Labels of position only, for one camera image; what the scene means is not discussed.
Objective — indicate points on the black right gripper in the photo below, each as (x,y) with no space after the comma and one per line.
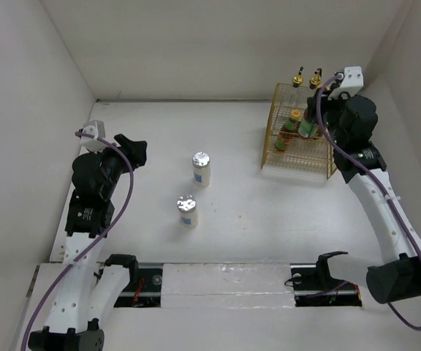
(343,98)

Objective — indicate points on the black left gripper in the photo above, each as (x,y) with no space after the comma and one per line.
(135,154)

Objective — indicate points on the dark-filled gold-spout oil bottle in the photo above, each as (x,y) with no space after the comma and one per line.
(315,80)

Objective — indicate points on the clear oil bottle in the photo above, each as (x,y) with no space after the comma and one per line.
(297,81)

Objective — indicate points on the yellow-cap sauce bottle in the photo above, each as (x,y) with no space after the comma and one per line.
(288,129)
(306,129)

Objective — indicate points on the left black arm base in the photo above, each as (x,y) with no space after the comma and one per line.
(144,284)

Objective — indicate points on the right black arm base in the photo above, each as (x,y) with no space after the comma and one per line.
(313,286)

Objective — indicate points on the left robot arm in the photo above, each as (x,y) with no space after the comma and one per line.
(72,312)

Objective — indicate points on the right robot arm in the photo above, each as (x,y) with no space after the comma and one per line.
(397,276)

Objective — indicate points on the rear silver-lid spice jar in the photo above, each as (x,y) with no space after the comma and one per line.
(201,163)

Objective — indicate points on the silver-lid spice jar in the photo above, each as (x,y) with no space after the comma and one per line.
(187,207)
(201,163)

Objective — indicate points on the front silver-lid spice jar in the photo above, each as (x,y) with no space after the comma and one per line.
(187,207)

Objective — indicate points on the white foam front board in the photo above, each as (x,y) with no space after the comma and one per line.
(226,286)

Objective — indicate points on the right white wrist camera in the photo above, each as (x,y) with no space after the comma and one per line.
(347,83)

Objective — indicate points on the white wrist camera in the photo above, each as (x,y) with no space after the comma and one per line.
(347,83)
(91,132)

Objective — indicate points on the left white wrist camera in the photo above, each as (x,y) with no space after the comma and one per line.
(91,132)

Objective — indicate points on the gold wire basket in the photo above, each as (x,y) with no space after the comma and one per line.
(306,159)

